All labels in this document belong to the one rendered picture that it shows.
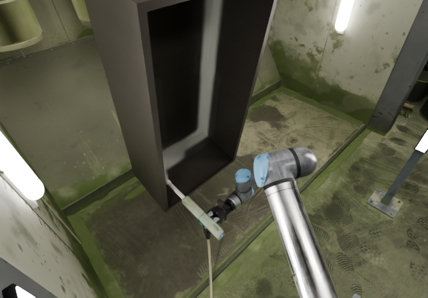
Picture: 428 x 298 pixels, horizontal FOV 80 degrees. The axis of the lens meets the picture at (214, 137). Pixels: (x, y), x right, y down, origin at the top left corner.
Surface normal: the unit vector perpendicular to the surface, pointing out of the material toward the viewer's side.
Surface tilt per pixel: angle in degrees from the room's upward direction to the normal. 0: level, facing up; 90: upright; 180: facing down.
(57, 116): 57
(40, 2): 90
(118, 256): 0
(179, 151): 12
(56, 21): 90
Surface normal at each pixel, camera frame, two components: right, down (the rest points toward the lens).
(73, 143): 0.53, -0.01
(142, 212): -0.06, -0.75
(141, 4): 0.68, 0.60
